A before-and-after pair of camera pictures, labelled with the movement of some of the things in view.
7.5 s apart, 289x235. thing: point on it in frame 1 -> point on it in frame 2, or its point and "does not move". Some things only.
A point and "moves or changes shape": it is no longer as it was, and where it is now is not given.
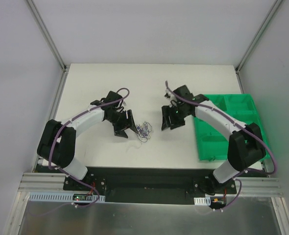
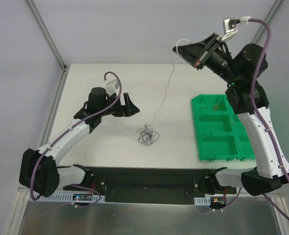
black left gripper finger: (130, 121) -> (130, 109)
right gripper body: (171, 116) -> (206, 51)
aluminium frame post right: (246, 58) does not move
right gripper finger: (166, 117) -> (193, 51)
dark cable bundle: (143, 131) moves or changes shape
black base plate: (157, 185) does not move
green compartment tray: (212, 140) does not move
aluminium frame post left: (47, 35) does not move
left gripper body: (124, 121) -> (121, 105)
